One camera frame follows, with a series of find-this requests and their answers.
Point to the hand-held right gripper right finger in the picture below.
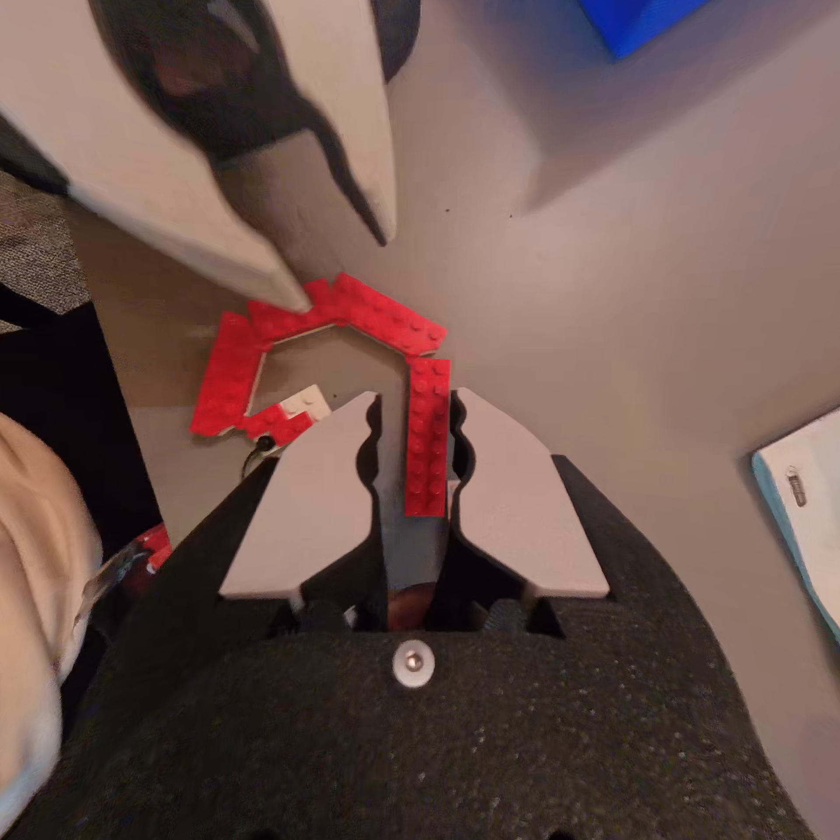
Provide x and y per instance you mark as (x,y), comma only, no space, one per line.
(525,518)

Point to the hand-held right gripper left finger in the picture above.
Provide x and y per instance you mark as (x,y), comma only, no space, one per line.
(308,512)

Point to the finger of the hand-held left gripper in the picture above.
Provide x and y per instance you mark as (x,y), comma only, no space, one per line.
(98,144)
(348,85)

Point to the grey desk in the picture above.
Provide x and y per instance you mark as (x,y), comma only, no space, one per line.
(623,295)

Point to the small red toy brick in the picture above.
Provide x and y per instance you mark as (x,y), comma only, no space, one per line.
(279,423)

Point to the small white toy brick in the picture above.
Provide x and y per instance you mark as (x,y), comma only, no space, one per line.
(312,401)

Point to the clear bag of red bricks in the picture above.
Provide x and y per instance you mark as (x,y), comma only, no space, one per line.
(141,558)

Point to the white and blue booklet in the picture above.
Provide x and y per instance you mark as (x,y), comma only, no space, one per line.
(814,512)

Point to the blue box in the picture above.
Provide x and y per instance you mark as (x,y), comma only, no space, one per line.
(643,23)

